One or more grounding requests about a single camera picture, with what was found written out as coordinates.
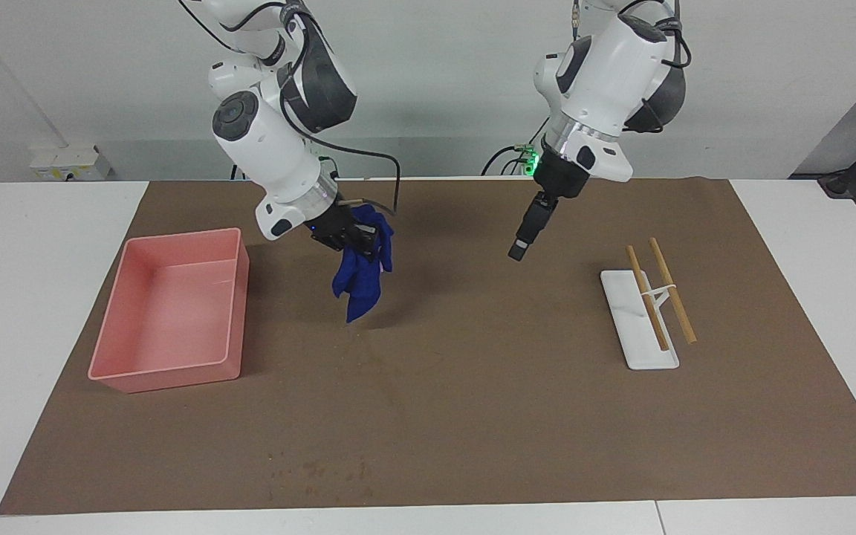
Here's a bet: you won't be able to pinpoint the blue towel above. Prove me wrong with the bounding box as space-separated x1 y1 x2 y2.
331 204 396 325

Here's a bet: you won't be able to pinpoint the white rack with wooden rods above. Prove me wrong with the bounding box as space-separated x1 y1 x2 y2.
600 237 698 371

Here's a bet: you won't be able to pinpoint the brown table mat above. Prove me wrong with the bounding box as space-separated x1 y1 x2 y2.
0 177 856 516

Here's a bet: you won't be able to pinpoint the pink plastic bin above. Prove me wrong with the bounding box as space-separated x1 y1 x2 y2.
88 227 250 394

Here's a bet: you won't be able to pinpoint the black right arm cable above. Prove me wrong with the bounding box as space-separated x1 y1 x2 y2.
277 89 401 218

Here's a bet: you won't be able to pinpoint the black background cables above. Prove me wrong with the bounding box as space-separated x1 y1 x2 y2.
481 119 551 178

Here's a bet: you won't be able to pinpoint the white wall conduit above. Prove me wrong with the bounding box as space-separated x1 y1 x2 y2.
0 0 70 148

